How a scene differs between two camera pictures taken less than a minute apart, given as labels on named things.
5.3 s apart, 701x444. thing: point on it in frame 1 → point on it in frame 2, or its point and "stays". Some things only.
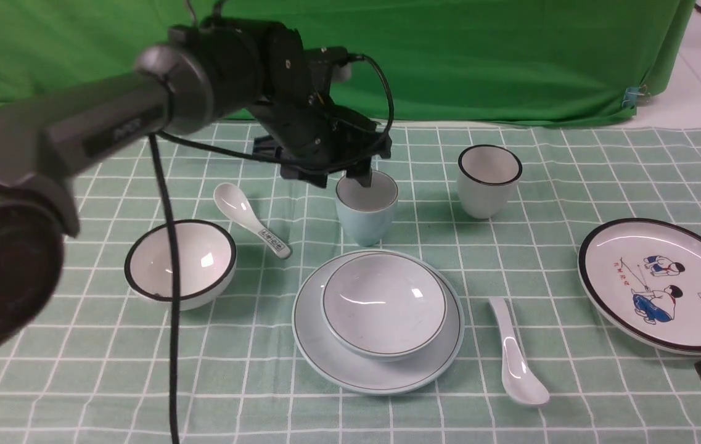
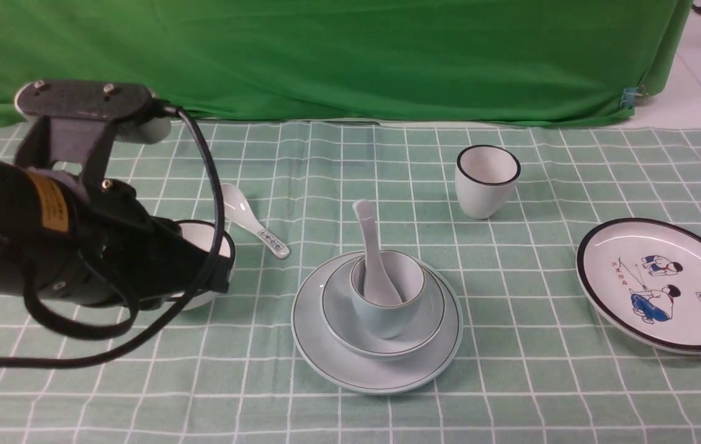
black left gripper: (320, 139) → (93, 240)
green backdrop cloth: (488, 61) stays
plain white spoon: (520, 379) → (378, 291)
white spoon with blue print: (233, 202) stays
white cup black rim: (486, 176) stays
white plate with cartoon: (658, 284) stays
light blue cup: (367, 212) → (405, 277)
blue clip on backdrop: (631, 97) stays
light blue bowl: (384, 306) stays
